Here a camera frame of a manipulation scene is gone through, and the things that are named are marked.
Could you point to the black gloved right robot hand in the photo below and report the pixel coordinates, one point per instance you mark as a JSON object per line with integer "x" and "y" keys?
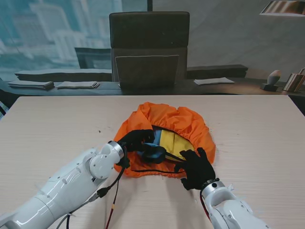
{"x": 199, "y": 171}

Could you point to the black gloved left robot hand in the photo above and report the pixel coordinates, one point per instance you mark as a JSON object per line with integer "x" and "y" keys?
{"x": 134, "y": 140}

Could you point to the blue and yellow backpack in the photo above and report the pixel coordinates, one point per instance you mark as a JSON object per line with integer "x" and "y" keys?
{"x": 169, "y": 143}

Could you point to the orange rain cover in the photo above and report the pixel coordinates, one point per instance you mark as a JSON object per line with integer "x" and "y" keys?
{"x": 171, "y": 117}

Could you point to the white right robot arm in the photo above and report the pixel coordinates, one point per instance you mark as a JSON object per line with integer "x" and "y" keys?
{"x": 226, "y": 210}

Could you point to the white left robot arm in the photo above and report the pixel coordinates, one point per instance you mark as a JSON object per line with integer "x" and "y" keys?
{"x": 59, "y": 186}

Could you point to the dark background desk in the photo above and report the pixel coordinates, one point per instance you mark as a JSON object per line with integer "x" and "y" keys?
{"x": 155, "y": 91}

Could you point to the fanned grey paper stack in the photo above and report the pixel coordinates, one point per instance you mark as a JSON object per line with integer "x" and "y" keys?
{"x": 78, "y": 84}

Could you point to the white paper sheet stack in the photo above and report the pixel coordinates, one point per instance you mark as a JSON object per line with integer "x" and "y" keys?
{"x": 213, "y": 81}

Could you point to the long dark slab shelf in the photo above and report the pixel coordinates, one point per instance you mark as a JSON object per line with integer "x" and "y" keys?
{"x": 59, "y": 75}

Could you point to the short dark slab shelf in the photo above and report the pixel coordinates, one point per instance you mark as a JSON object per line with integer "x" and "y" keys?
{"x": 214, "y": 71}

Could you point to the dark office chair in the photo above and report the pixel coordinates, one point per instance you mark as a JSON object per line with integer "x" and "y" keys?
{"x": 149, "y": 31}

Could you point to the thick grey paper stack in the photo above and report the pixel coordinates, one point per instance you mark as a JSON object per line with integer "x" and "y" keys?
{"x": 31, "y": 84}

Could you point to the egg shaped vase on base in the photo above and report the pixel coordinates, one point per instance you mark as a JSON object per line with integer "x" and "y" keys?
{"x": 274, "y": 76}

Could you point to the leaning brown books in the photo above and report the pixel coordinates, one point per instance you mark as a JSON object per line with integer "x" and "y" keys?
{"x": 294, "y": 82}

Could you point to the copper lamp shade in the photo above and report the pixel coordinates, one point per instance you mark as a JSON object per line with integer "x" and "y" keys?
{"x": 283, "y": 8}

